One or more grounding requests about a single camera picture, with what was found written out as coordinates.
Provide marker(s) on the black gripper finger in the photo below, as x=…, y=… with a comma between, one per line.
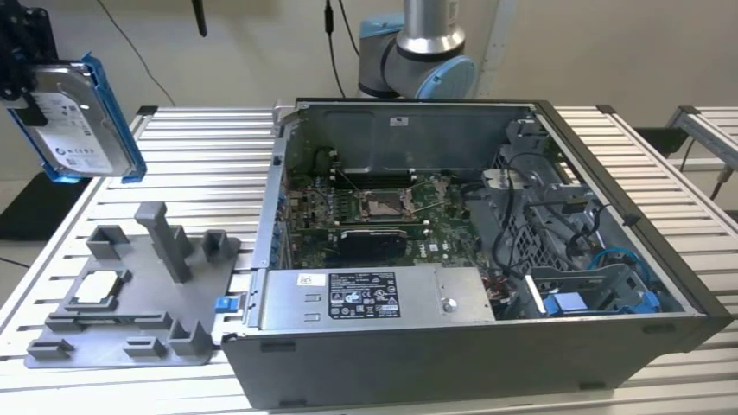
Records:
x=35, y=113

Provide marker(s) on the hard disk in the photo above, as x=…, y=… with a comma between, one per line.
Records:
x=80, y=125

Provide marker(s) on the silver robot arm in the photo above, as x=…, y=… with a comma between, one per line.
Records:
x=432, y=26

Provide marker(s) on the grey disk bay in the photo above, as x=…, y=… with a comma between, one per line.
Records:
x=577, y=276

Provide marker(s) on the black pad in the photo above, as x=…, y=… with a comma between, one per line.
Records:
x=40, y=207

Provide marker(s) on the black hanging rod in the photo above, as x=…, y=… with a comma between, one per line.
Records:
x=200, y=19

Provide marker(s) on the silver CPU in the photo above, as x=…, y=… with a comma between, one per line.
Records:
x=99, y=289

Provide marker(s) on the green RAM stick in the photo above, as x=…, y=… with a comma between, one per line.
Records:
x=104, y=321

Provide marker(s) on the grey plastic parts rack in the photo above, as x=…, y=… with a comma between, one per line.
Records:
x=162, y=311

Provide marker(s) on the blue case latch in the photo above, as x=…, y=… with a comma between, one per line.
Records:
x=224, y=304

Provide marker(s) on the locking lever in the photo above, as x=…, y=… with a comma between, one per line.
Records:
x=350, y=180

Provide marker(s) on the black RAM slot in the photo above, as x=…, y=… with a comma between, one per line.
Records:
x=375, y=174
x=380, y=223

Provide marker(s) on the silver power supply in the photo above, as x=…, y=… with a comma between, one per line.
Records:
x=288, y=302

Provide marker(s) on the CPU socket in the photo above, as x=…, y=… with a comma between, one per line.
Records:
x=384, y=206

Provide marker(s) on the black graphics card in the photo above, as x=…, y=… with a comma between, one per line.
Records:
x=371, y=244

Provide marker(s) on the green motherboard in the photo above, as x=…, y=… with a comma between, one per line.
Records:
x=450, y=242

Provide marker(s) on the black open PC case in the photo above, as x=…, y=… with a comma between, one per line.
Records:
x=403, y=367

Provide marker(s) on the grey metal drive cage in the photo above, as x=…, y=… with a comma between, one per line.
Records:
x=537, y=233

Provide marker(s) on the blue plastic block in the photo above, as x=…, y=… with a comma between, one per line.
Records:
x=565, y=304

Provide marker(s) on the small black box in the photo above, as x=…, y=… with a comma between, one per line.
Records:
x=659, y=140

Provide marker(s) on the metal slat side table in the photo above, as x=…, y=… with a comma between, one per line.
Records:
x=709, y=125

